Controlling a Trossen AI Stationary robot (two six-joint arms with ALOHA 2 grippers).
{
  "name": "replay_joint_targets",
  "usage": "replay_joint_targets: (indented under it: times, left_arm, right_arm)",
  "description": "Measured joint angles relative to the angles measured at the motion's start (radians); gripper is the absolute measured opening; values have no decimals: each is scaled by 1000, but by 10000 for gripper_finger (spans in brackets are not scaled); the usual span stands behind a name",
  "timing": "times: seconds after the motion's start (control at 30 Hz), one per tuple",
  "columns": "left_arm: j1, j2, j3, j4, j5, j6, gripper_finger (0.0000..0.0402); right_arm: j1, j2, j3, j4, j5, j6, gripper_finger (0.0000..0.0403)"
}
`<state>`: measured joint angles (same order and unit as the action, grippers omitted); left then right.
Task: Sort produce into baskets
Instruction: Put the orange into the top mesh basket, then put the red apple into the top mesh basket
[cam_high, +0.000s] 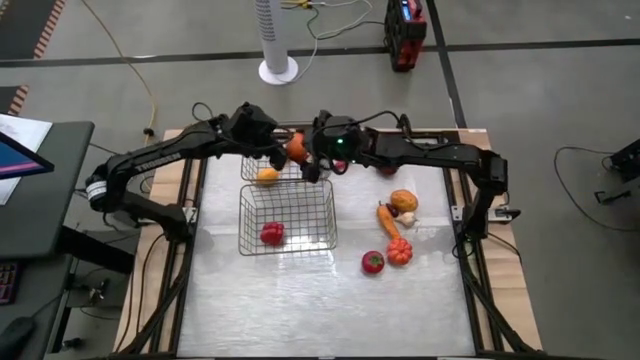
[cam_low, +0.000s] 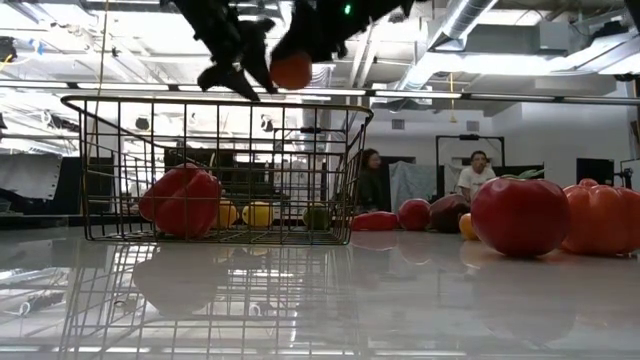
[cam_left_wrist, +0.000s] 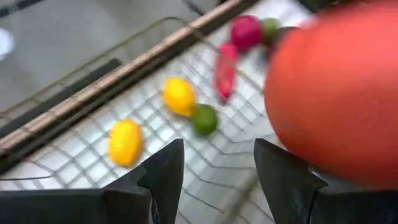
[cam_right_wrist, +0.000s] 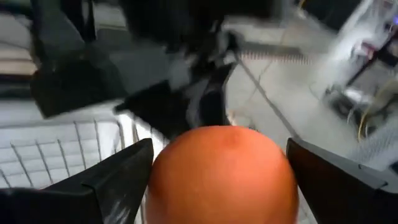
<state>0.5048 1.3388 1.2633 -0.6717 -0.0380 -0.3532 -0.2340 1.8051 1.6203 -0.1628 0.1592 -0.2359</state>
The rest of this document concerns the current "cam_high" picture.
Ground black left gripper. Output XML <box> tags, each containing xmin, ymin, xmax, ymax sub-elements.
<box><xmin>219</xmin><ymin>101</ymin><xmax>290</xmax><ymax>172</ymax></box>

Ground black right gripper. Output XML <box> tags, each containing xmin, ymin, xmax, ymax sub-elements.
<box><xmin>299</xmin><ymin>109</ymin><xmax>374</xmax><ymax>184</ymax></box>

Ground yellow lemon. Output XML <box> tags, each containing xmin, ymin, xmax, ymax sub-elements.
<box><xmin>256</xmin><ymin>167</ymin><xmax>281</xmax><ymax>187</ymax></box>

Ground orange fruit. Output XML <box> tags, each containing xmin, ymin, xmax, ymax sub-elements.
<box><xmin>285</xmin><ymin>131</ymin><xmax>310</xmax><ymax>165</ymax></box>

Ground red bell pepper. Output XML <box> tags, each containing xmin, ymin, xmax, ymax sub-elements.
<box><xmin>259</xmin><ymin>221</ymin><xmax>286</xmax><ymax>247</ymax></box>

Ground red tomato green stem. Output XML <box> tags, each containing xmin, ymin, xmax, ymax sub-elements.
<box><xmin>361</xmin><ymin>250</ymin><xmax>386</xmax><ymax>275</ymax></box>

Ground orange carrot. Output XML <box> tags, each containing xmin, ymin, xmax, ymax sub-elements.
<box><xmin>375</xmin><ymin>201</ymin><xmax>403</xmax><ymax>241</ymax></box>

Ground brown potato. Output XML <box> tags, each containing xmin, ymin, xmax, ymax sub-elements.
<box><xmin>389</xmin><ymin>189</ymin><xmax>420</xmax><ymax>214</ymax></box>

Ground orange pumpkin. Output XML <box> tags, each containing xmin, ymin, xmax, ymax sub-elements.
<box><xmin>385</xmin><ymin>237</ymin><xmax>415</xmax><ymax>267</ymax></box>

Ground white tower fan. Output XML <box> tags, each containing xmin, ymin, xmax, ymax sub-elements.
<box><xmin>253</xmin><ymin>0</ymin><xmax>300</xmax><ymax>86</ymax></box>

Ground red black power unit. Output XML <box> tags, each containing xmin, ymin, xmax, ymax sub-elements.
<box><xmin>383</xmin><ymin>0</ymin><xmax>429</xmax><ymax>73</ymax></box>

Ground black desk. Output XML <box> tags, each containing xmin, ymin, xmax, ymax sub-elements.
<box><xmin>0</xmin><ymin>120</ymin><xmax>96</xmax><ymax>259</ymax></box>

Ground white paper sheet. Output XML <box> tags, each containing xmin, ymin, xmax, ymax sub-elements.
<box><xmin>0</xmin><ymin>112</ymin><xmax>54</xmax><ymax>206</ymax></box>

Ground computer monitor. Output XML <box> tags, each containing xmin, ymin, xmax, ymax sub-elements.
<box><xmin>0</xmin><ymin>130</ymin><xmax>56</xmax><ymax>181</ymax></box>

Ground black mat hazard stripe edge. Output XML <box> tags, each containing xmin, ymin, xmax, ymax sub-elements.
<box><xmin>0</xmin><ymin>84</ymin><xmax>31</xmax><ymax>117</ymax></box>
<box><xmin>0</xmin><ymin>0</ymin><xmax>67</xmax><ymax>61</ymax></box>

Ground backlit keyboard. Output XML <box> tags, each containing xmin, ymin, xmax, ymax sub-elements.
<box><xmin>0</xmin><ymin>262</ymin><xmax>21</xmax><ymax>306</ymax></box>

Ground black floor device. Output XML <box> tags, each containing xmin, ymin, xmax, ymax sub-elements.
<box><xmin>593</xmin><ymin>138</ymin><xmax>640</xmax><ymax>205</ymax></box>

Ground black computer mouse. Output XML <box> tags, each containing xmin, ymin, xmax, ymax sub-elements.
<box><xmin>0</xmin><ymin>316</ymin><xmax>37</xmax><ymax>359</ymax></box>

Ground metal wire basket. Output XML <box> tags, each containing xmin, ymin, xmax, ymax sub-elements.
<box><xmin>240</xmin><ymin>122</ymin><xmax>333</xmax><ymax>184</ymax></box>
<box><xmin>237</xmin><ymin>179</ymin><xmax>339</xmax><ymax>257</ymax></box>

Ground black looped cable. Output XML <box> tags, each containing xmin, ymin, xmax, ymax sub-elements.
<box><xmin>191</xmin><ymin>101</ymin><xmax>216</xmax><ymax>124</ymax></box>

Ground white cable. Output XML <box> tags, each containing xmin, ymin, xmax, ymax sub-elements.
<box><xmin>277</xmin><ymin>0</ymin><xmax>389</xmax><ymax>84</ymax></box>

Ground yellow cable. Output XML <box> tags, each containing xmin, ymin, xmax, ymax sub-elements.
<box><xmin>79</xmin><ymin>0</ymin><xmax>157</xmax><ymax>135</ymax></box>

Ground black floor cable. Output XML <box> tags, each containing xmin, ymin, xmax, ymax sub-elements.
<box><xmin>552</xmin><ymin>145</ymin><xmax>640</xmax><ymax>233</ymax></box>

